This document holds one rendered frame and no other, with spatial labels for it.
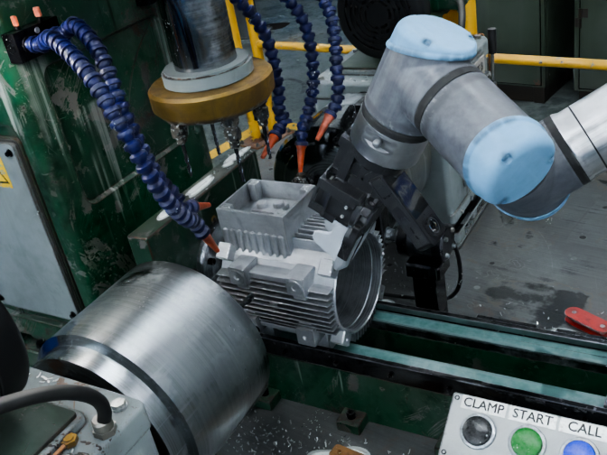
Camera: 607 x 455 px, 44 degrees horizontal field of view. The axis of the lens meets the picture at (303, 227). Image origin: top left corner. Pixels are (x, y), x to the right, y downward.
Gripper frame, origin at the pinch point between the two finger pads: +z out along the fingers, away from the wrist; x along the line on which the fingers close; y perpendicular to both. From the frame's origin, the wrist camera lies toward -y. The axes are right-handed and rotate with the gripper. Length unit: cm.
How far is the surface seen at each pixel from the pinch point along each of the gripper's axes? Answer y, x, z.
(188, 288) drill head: 13.3, 18.7, -0.1
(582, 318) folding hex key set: -35.6, -31.3, 10.5
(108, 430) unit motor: 6.6, 42.4, -5.6
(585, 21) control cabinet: -5, -314, 68
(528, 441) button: -27.6, 22.1, -14.3
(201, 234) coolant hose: 18.0, 8.8, 1.1
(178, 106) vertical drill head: 29.0, 2.9, -10.9
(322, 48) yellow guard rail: 99, -250, 118
